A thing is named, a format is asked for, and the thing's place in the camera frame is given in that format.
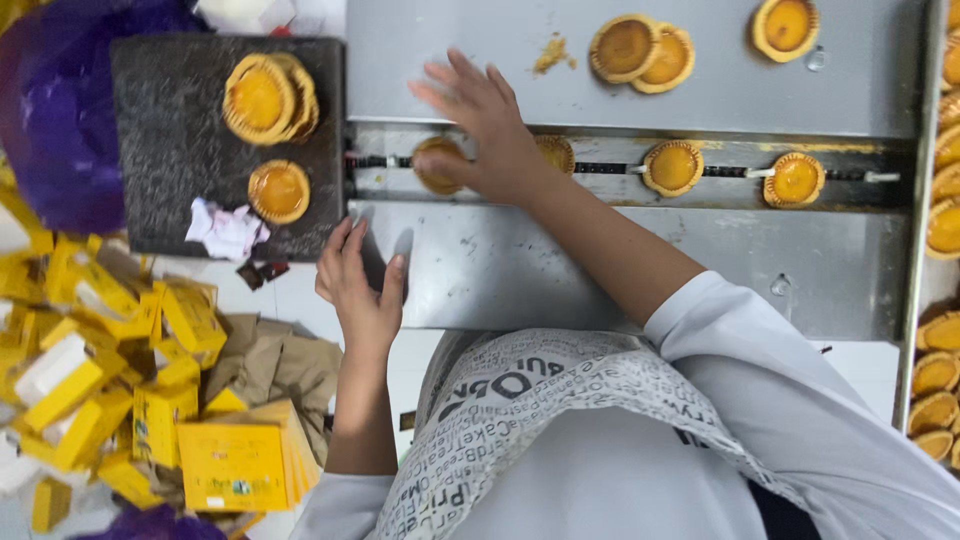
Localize person's right hand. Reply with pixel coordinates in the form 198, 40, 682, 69
408, 48, 556, 207

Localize person's left hand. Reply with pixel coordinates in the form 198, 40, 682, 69
315, 216, 410, 355

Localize brown paper bag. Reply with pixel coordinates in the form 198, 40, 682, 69
201, 313, 345, 470

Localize pastry crumbs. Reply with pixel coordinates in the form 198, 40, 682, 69
532, 31, 579, 76

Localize dark small wrapper scraps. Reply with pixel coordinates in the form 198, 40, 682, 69
235, 259, 291, 293

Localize steel conveyor machine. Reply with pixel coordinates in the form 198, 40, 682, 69
343, 0, 952, 435

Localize crumpled white pink paper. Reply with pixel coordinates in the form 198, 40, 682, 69
184, 196, 272, 262

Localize grey printed apron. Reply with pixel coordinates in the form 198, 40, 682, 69
371, 327, 815, 540

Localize heap of yellow cartons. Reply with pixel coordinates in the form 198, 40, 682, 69
0, 153, 324, 537

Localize black speckled slab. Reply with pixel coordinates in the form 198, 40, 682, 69
111, 33, 348, 262

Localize small purple plastic bag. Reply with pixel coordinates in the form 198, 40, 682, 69
71, 504, 230, 540

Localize white long-sleeved shirt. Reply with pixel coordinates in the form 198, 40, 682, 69
288, 270, 960, 540

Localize row of egg tarts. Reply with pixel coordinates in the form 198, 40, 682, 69
907, 0, 960, 472

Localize black conveyor chain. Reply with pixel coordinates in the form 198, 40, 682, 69
343, 153, 901, 186

